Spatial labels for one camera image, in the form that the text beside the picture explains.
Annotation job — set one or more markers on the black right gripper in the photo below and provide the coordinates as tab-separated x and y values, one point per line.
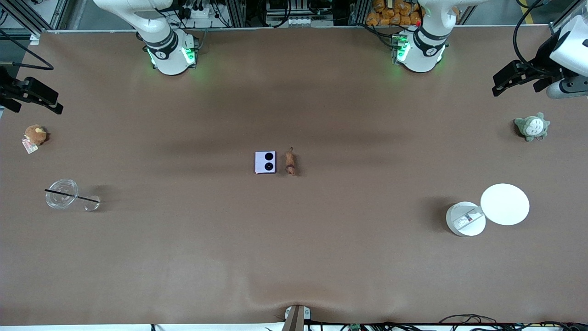
6	87

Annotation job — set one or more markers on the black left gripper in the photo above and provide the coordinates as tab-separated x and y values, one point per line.
540	66

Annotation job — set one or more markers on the brown lion statue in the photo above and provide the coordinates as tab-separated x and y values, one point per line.
290	162

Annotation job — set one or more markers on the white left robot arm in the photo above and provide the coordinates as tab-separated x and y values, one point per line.
425	50

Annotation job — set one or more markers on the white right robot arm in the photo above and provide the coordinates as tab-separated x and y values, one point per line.
167	57

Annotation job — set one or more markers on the brown plush toy with tag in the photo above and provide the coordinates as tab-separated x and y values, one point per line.
35	134

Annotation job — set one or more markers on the grey totoro plush toy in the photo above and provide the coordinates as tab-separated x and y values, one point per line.
533	127

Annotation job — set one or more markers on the clear plastic cup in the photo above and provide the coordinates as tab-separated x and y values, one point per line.
61	197

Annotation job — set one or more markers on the black drinking straw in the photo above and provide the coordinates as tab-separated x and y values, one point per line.
82	198

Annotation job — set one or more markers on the white round lid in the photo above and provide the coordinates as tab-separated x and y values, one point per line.
505	204

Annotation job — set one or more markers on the white round container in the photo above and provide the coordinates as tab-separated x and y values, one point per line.
465	219

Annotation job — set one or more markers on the white power strip with plugs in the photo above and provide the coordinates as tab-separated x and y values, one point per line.
200	12

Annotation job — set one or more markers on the small white socket strip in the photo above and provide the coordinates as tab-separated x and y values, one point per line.
301	20

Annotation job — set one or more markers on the aluminium frame profile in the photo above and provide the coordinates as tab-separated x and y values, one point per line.
27	16
567	16

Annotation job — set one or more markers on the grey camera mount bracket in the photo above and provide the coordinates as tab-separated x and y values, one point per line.
296	317

